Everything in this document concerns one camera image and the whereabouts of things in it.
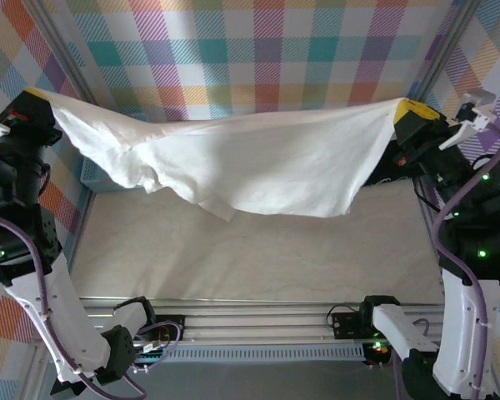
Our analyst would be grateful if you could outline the white t-shirt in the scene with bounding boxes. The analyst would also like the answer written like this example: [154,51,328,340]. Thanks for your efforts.
[45,89,405,222]

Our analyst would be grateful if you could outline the folded black t-shirt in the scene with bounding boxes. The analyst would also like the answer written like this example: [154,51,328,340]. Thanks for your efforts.
[364,139,420,187]

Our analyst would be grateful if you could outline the blue perforated plastic basket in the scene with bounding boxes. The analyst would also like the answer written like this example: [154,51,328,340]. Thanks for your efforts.
[79,111,151,193]

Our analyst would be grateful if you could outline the aluminium frame post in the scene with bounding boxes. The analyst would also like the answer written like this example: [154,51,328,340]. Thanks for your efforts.
[27,0,105,105]
[403,0,483,105]

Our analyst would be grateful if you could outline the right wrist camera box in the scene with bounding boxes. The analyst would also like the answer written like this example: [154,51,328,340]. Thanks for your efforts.
[437,88,498,152]

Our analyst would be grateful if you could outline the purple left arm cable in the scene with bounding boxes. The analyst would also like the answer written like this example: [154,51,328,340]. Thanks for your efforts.
[0,210,183,400]

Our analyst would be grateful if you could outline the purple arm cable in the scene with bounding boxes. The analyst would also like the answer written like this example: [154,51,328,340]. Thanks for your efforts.
[0,210,183,400]
[391,131,500,400]

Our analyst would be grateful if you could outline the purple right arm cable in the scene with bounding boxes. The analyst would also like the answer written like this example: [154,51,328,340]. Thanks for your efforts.
[391,131,500,400]

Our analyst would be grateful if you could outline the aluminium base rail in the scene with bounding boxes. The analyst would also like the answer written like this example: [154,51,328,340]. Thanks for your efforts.
[32,296,447,347]

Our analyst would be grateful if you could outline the grey slotted cable duct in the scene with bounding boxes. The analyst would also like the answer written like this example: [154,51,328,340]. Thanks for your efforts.
[131,347,367,364]

